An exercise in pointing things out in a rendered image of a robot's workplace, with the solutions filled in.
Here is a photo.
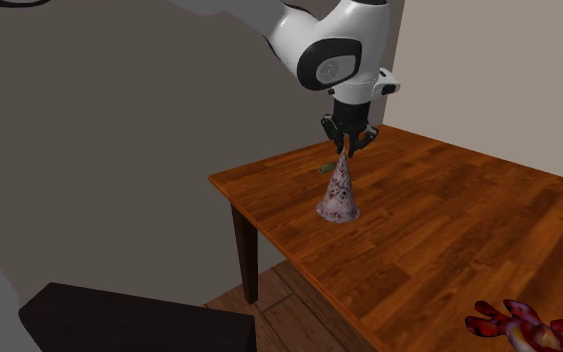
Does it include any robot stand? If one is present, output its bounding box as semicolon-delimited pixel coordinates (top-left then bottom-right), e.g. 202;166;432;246
17;281;258;352

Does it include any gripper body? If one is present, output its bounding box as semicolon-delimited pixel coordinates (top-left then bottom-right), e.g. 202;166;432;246
331;99;373;141

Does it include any mottled white and red cone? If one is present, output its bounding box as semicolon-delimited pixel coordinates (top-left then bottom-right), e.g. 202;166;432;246
315;149;361;225

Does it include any wooden table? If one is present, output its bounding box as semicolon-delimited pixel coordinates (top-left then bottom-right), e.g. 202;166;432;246
207;124;563;352

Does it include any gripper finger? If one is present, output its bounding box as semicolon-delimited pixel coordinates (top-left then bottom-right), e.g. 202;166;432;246
320;113;349;157
348;125;380;159

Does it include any red and yellow figure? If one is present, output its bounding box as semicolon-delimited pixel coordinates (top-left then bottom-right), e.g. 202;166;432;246
464;298;563;352

